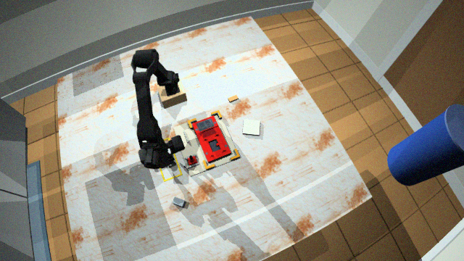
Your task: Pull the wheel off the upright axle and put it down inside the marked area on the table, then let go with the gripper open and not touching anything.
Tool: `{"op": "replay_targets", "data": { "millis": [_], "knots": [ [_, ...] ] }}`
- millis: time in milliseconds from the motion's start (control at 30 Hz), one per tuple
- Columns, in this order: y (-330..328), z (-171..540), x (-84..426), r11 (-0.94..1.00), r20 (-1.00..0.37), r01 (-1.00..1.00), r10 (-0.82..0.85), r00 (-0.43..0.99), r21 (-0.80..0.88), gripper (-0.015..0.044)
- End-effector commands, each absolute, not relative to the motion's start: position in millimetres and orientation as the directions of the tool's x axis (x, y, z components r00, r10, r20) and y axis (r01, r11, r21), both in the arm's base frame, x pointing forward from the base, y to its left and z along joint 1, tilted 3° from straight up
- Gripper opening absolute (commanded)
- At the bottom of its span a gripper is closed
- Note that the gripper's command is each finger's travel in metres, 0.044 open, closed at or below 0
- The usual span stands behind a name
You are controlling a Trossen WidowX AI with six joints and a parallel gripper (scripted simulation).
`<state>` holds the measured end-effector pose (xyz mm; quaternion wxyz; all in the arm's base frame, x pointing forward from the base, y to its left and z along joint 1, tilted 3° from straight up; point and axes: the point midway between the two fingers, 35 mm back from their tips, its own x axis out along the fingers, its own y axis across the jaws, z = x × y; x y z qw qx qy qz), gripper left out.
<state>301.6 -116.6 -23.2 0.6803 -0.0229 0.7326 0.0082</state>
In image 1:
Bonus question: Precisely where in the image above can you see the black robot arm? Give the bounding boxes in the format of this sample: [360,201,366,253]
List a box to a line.
[130,49,180,170]

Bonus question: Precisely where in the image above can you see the white flat square slab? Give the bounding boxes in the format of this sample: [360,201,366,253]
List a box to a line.
[243,119,260,136]

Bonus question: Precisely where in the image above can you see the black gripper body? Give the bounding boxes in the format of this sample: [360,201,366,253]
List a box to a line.
[138,135,185,164]

